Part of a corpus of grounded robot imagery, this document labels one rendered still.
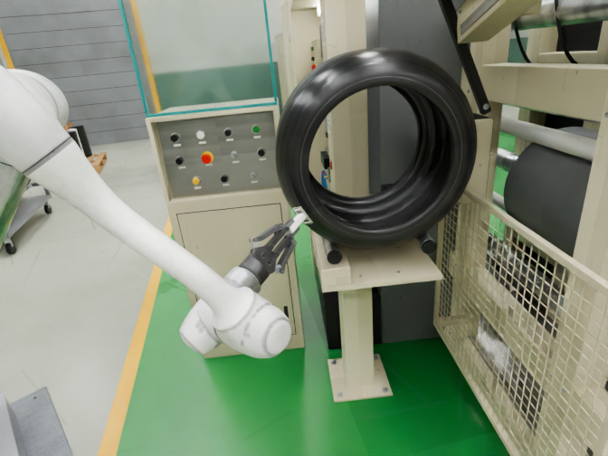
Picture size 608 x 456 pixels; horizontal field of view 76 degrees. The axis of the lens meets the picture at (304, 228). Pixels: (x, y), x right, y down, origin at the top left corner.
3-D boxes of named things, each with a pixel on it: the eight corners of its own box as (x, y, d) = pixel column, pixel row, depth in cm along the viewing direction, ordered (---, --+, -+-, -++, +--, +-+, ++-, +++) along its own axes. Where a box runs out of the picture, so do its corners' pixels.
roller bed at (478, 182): (426, 189, 161) (429, 115, 149) (461, 185, 161) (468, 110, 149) (445, 205, 143) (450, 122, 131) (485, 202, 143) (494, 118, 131)
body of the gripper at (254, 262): (231, 265, 100) (253, 240, 104) (251, 288, 103) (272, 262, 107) (244, 264, 94) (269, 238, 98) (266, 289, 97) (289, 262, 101)
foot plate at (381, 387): (327, 360, 202) (327, 357, 201) (378, 355, 203) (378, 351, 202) (334, 403, 177) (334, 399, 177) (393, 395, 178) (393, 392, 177)
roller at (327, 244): (314, 211, 145) (326, 207, 145) (318, 222, 147) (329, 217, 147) (325, 253, 113) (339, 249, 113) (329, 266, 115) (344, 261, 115)
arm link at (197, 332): (234, 305, 102) (264, 315, 92) (192, 354, 94) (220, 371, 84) (209, 276, 97) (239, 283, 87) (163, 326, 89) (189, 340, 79)
